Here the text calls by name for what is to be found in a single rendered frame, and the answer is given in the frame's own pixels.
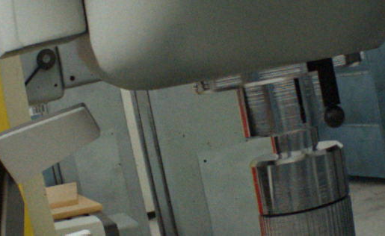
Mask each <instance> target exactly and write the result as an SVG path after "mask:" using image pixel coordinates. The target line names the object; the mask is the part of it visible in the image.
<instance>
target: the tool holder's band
mask: <svg viewBox="0 0 385 236"><path fill-rule="evenodd" d="M342 146H343V145H342V144H341V143H340V142H338V141H336V140H328V141H321V142H320V143H319V144H318V146H317V147H315V148H314V149H310V150H306V151H303V152H302V153H298V154H293V155H284V156H275V155H273V152H269V153H267V154H264V155H260V156H258V157H255V158H254V159H253V160H252V161H251V162H250V164H249V167H250V174H251V178H252V182H254V183H257V184H266V183H269V182H278V181H288V180H292V179H297V178H301V177H304V176H311V175H314V174H317V173H322V172H325V171H327V170H331V169H333V168H336V167H339V166H340V165H342V164H344V163H345V154H344V151H343V147H342Z"/></svg>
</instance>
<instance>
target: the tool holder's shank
mask: <svg viewBox="0 0 385 236"><path fill-rule="evenodd" d="M270 140H271V147H272V151H273V155H275V156H284V155H293V154H298V153H302V152H303V151H306V150H310V149H314V148H315V147H317V146H318V144H319V142H318V135H317V131H316V127H314V128H309V129H305V130H302V131H296V132H292V133H288V134H280V135H275V136H270Z"/></svg>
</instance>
